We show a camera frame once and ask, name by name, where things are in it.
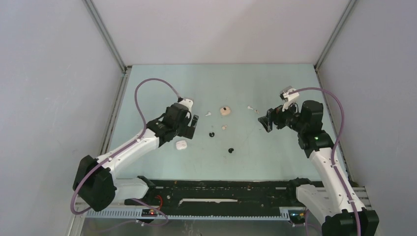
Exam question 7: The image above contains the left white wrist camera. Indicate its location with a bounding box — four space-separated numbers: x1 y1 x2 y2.
178 98 194 112

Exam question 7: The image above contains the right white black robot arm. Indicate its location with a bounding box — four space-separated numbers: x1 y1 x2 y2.
258 100 379 236

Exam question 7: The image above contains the grey cable duct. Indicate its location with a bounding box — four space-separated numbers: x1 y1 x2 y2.
85 208 290 221

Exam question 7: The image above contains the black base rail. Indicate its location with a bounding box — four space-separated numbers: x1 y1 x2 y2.
141 178 323 216

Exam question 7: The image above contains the white earbud charging case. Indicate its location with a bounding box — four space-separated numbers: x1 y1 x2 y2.
175 140 188 150

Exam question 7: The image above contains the right aluminium frame post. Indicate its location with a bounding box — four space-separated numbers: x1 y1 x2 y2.
314 0 357 72

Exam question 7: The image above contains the aluminium frame post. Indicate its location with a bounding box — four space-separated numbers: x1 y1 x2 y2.
314 0 357 72
82 0 127 73

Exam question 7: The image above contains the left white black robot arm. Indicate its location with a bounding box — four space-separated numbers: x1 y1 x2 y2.
71 99 199 211

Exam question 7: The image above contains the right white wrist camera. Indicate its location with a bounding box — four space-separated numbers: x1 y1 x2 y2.
280 86 299 111

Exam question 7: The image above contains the beige earbud charging case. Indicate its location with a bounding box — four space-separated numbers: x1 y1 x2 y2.
220 106 231 116

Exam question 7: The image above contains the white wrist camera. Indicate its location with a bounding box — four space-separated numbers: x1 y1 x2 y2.
280 86 299 111
178 98 194 112

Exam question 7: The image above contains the left aluminium frame post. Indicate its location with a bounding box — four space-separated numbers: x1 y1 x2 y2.
82 0 127 73

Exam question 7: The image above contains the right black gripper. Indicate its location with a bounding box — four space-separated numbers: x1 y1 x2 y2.
258 98 306 133

